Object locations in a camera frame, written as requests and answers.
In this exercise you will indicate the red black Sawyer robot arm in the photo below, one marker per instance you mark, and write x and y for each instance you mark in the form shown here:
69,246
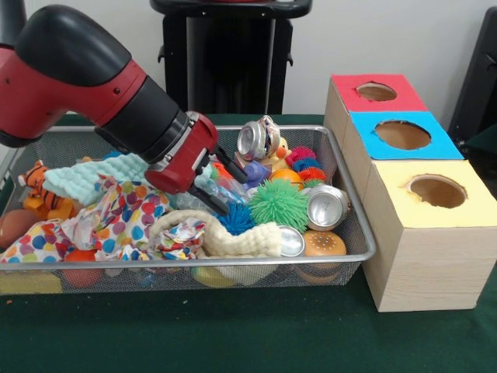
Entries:
70,85

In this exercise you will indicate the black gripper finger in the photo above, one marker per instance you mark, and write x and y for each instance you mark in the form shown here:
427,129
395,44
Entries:
213,202
231,165

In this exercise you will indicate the clear crumpled plastic bottle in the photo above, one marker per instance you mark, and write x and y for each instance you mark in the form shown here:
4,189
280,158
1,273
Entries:
186,200

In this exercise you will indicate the black upright panel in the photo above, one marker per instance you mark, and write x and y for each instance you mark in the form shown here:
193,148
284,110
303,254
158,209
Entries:
477,78

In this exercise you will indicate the cream knitted cloth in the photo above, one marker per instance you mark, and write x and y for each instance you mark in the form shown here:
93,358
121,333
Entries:
233,237

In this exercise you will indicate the dark green side table cloth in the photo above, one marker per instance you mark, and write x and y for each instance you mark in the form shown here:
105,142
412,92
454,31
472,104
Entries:
485,141

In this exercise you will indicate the toy burger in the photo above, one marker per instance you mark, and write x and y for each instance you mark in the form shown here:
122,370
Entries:
324,245

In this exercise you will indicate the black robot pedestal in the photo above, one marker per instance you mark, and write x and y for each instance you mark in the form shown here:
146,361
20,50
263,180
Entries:
233,70

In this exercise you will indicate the green spiky rubber ball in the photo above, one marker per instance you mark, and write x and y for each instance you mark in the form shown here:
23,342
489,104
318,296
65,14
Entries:
278,203

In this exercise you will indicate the smooth silver can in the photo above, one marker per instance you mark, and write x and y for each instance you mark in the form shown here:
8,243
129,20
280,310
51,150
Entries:
326,207

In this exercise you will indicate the brown toy football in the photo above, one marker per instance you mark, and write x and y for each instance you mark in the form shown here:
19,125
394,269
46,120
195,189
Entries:
15,227

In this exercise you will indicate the polka dot colourful cloth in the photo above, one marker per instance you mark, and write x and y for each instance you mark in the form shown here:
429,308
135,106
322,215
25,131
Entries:
116,225

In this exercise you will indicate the mint green fuzzy cloth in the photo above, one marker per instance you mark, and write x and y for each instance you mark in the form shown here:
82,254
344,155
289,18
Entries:
85,180

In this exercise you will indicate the small orange basketball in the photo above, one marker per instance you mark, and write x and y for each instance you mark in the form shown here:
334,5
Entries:
289,177

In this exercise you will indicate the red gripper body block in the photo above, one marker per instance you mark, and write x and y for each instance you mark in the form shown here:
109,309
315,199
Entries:
190,155

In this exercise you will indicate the crushed silver can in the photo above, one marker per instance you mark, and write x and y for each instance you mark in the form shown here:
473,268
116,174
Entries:
258,138

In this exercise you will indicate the blue spiky rubber ball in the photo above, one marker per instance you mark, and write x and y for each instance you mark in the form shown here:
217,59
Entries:
237,221

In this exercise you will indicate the wooden box with three holes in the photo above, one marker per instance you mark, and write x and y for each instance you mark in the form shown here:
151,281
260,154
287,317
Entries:
419,264

